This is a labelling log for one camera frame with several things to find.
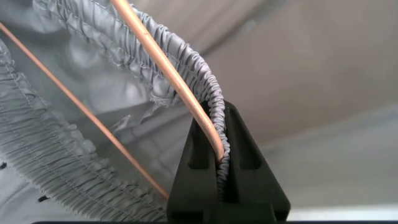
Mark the pale grey shorts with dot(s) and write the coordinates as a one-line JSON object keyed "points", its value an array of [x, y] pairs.
{"points": [[46, 140]]}

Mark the pink clothes hanger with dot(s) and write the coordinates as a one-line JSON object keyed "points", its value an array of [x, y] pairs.
{"points": [[172, 77]]}

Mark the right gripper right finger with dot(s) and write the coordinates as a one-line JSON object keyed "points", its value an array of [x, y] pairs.
{"points": [[252, 186]]}

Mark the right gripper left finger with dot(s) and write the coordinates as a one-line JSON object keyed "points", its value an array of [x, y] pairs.
{"points": [[192, 180]]}

